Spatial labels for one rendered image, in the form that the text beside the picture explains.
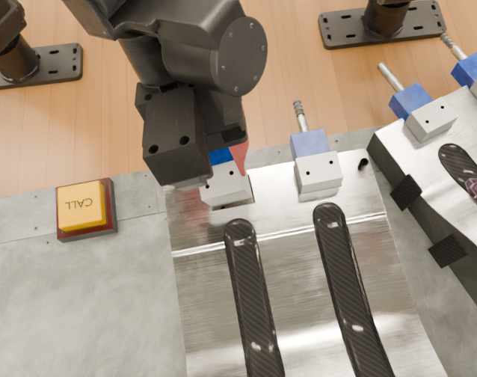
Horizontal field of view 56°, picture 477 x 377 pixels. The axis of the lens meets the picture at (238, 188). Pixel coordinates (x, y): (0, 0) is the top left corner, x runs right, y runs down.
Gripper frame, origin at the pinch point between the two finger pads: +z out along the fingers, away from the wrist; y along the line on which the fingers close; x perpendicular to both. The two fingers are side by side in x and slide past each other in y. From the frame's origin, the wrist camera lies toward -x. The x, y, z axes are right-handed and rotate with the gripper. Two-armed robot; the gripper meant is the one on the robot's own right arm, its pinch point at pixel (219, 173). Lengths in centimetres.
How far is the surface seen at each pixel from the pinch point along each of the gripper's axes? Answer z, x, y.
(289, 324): 12.0, -13.8, 3.4
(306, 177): 4.3, -0.2, 9.4
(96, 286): 11.8, -2.7, -21.7
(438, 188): 13.8, 0.7, 25.2
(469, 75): 8.9, 14.6, 34.6
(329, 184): 6.3, -0.3, 11.7
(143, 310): 14.4, -6.4, -15.8
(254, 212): 6.3, -1.5, 2.3
